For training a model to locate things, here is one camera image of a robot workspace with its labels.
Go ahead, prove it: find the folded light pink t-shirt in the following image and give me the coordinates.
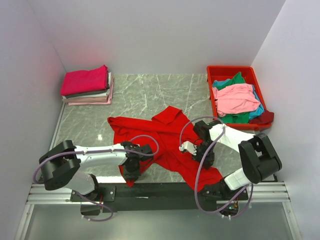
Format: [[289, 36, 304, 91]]
[[63, 75, 114, 106]]

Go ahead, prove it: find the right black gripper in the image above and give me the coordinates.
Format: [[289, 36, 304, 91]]
[[191, 140, 217, 170]]

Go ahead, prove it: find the pink t-shirt in bin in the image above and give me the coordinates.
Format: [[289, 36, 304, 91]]
[[212, 83, 260, 117]]

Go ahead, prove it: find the folded magenta t-shirt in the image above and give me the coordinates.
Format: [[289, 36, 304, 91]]
[[60, 65, 108, 96]]

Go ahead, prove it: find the green t-shirt in bin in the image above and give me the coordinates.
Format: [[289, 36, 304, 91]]
[[216, 72, 250, 124]]

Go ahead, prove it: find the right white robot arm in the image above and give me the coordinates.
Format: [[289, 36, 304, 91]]
[[193, 120, 282, 200]]

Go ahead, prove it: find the light blue t-shirt in bin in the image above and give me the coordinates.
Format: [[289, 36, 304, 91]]
[[212, 79, 265, 121]]

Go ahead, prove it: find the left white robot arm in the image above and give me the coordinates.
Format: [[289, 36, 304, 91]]
[[37, 140, 155, 201]]

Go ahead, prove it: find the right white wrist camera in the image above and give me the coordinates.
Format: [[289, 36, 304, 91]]
[[178, 141, 197, 156]]

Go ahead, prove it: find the dark red t-shirt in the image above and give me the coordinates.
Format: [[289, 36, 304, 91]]
[[248, 110, 275, 125]]

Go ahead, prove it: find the aluminium frame rail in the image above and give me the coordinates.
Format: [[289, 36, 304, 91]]
[[26, 163, 292, 206]]

